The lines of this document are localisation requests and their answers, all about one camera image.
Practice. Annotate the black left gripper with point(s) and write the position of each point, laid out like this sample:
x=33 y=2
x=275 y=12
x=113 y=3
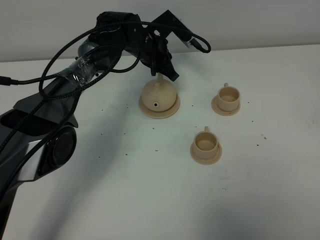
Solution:
x=140 y=43

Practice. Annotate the beige ceramic teapot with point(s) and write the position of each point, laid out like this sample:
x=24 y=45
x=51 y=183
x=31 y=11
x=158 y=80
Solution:
x=159 y=94

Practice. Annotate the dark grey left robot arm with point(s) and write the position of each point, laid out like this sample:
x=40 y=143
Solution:
x=38 y=135

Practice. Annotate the beige teapot saucer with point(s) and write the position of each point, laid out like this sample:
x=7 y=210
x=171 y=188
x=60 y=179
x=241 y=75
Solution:
x=159 y=115

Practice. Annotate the beige far cup saucer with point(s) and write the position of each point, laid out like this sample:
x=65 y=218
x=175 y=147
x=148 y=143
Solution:
x=221 y=112

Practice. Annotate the beige cup saucer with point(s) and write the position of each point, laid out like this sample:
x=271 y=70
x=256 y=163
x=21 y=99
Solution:
x=221 y=112
x=206 y=161

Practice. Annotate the beige far teacup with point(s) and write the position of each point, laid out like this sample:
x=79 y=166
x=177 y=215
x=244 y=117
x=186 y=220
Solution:
x=228 y=98

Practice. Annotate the beige teacup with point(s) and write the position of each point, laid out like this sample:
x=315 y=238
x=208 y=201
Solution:
x=206 y=143
x=228 y=98

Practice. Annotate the beige near teacup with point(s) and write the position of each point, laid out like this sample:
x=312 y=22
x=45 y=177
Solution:
x=206 y=143

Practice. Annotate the beige near cup saucer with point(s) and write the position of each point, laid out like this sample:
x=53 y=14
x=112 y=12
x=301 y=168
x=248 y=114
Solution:
x=206 y=161

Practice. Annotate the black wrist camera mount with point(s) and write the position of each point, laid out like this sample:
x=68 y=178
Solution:
x=168 y=23

